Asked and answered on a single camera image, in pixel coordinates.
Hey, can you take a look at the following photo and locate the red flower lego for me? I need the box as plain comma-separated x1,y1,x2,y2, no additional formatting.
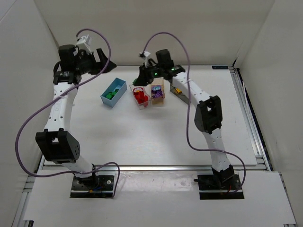
133,87,144,93

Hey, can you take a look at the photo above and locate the purple lotus lego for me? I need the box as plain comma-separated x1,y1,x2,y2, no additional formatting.
152,86,162,91

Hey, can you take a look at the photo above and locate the smoky grey container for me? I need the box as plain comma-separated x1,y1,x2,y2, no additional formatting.
169,84,189,104

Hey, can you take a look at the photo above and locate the blue plastic container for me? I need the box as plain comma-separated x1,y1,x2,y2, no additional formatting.
100,78,127,107

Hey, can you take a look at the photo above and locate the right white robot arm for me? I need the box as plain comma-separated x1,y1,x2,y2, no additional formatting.
133,49,234,184

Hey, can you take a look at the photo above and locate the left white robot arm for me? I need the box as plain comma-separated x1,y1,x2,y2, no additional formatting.
35,44,116,184

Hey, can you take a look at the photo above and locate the orange transparent container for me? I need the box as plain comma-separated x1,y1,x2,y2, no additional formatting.
150,78,165,106

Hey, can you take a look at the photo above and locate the clear plastic container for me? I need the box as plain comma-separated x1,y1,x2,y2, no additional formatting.
129,85,151,110

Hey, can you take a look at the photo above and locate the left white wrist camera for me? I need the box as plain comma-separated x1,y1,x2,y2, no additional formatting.
76,35,92,54

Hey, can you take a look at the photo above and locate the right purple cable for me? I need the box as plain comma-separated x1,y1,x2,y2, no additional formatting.
143,32,246,195

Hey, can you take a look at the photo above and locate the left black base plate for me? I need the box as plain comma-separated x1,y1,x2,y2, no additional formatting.
70,174,115,199

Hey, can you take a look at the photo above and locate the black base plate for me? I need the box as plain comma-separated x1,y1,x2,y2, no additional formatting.
194,174,244,200
70,174,115,199

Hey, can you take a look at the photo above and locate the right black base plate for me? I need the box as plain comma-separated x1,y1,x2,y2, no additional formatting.
194,174,244,200

